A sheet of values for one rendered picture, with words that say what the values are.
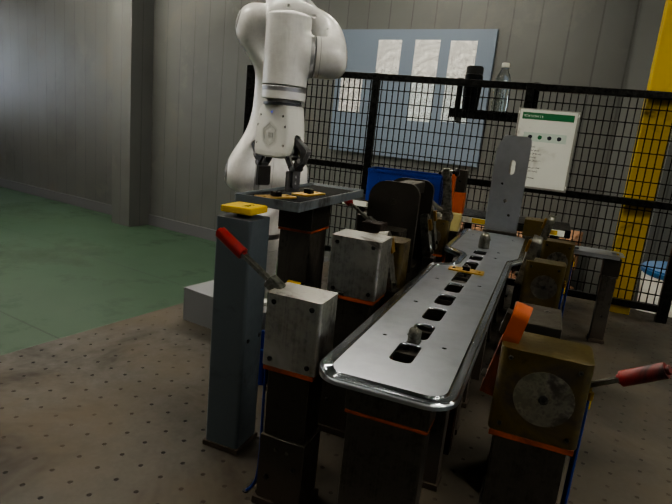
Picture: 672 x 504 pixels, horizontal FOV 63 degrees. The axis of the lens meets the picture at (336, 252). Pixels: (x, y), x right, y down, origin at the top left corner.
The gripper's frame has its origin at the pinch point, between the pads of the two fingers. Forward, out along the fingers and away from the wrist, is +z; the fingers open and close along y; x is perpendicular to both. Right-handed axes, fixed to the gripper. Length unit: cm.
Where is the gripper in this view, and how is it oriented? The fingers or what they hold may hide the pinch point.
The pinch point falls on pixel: (277, 183)
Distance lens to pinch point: 109.5
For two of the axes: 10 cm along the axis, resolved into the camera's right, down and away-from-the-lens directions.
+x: 7.1, -0.9, 7.0
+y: 7.0, 2.3, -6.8
